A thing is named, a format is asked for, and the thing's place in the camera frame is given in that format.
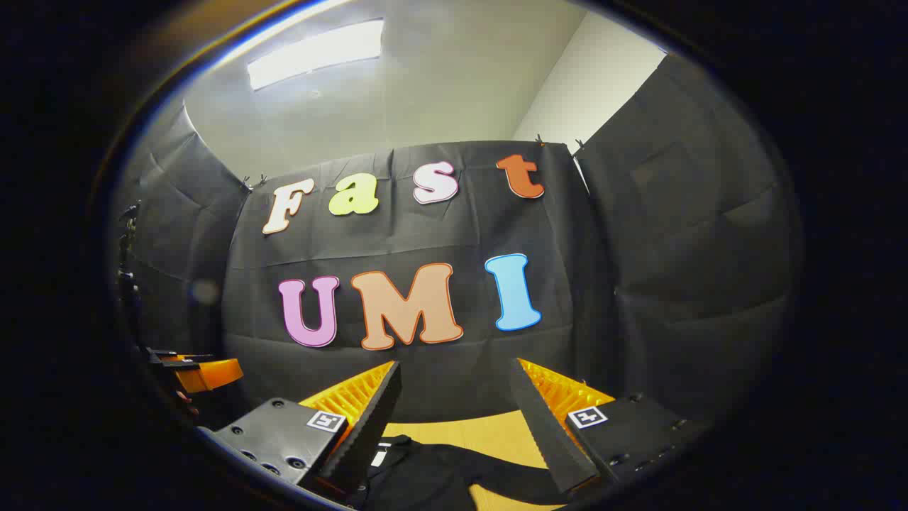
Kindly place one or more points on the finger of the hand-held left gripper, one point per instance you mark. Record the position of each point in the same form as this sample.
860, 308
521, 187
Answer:
209, 375

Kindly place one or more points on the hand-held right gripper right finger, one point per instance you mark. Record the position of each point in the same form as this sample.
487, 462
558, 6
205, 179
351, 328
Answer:
550, 433

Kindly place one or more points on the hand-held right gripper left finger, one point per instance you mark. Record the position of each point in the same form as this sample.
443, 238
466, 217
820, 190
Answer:
372, 426

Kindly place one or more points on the black garment with white tag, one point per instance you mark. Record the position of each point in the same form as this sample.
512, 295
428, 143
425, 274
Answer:
433, 475

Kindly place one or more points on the black backdrop cloth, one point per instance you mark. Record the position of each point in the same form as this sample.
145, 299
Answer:
454, 227

